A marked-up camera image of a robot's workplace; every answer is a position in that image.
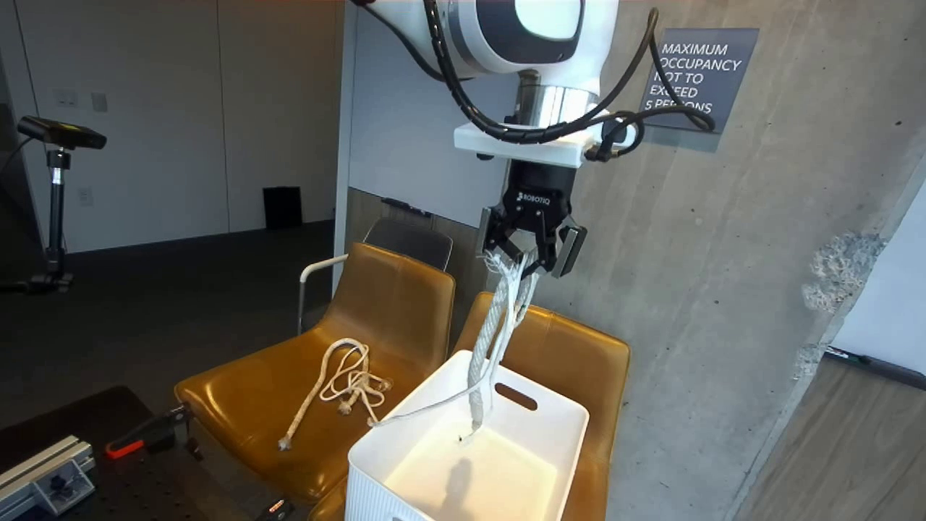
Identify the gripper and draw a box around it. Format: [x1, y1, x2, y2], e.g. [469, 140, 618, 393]
[477, 161, 589, 281]

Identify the thin white cord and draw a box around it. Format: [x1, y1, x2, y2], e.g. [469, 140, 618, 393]
[375, 250, 542, 444]

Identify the thick white twisted rope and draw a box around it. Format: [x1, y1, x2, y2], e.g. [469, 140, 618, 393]
[467, 250, 532, 435]

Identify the white storage container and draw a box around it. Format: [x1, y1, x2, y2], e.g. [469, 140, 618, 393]
[344, 350, 591, 521]

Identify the dark chair with white armrest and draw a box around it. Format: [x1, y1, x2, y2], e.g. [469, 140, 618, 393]
[297, 218, 455, 336]

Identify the mustard leather chair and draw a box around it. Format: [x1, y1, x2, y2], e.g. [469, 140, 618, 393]
[174, 242, 457, 505]
[309, 291, 632, 521]

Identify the whiteboard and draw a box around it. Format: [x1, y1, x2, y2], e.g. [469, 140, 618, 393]
[347, 6, 520, 229]

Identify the black box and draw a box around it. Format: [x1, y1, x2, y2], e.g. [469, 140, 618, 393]
[262, 186, 304, 231]

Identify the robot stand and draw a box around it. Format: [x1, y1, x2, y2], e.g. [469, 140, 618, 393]
[0, 385, 294, 521]

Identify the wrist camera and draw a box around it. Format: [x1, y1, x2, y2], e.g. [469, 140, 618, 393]
[454, 116, 645, 169]

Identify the grey wall sign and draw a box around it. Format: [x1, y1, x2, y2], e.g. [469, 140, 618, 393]
[640, 27, 760, 135]

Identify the white cord bundle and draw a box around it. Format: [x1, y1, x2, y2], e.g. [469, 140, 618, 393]
[278, 338, 394, 452]

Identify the black clamp with orange handle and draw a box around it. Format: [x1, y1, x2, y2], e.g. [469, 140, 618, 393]
[104, 403, 205, 462]

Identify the camera on mount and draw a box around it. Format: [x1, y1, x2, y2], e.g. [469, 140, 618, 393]
[0, 115, 109, 295]

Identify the aluminium rail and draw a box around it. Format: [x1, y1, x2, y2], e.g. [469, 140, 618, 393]
[0, 434, 97, 519]

